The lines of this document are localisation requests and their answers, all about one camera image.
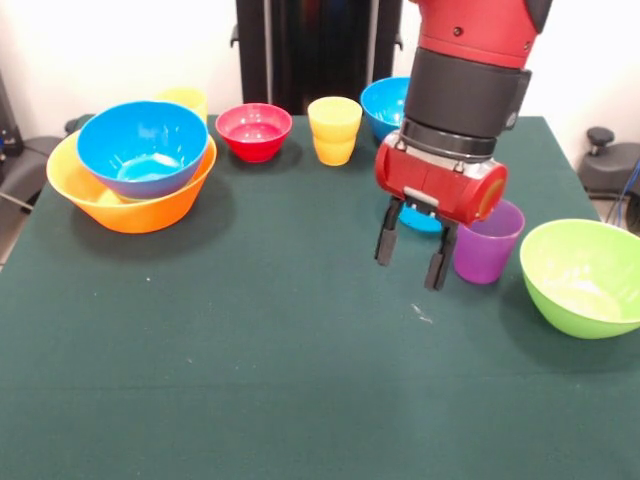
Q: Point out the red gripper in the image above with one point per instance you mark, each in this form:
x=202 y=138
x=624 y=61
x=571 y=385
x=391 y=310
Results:
x=430 y=180

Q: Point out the small blue ridged bowl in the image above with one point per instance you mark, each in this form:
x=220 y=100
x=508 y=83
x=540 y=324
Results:
x=417 y=222

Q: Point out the yellow cup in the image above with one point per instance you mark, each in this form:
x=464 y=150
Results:
x=335 y=130

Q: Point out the large blue bowl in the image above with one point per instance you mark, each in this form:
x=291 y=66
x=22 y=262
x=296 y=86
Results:
x=385 y=110
x=145 y=150

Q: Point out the large orange bowl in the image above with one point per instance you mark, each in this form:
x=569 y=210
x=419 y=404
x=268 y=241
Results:
x=145 y=217

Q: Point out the purple cup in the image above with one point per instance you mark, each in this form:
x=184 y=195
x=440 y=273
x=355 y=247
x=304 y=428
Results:
x=485 y=255

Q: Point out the dark green tablecloth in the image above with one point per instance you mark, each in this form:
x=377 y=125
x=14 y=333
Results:
x=300 y=350

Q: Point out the large green bowl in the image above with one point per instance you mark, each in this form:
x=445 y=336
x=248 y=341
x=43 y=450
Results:
x=580 y=285

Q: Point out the small red bowl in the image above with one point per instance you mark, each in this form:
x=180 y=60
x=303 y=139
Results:
x=255 y=135

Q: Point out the black robot column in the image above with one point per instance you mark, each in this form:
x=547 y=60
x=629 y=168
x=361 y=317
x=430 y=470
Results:
x=320 y=55

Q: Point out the translucent yellow-green cup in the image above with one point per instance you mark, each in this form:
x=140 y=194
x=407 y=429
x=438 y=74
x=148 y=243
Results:
x=192 y=97

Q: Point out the black robot pedestal leg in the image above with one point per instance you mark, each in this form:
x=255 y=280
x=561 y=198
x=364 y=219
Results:
x=20 y=170
x=615 y=170

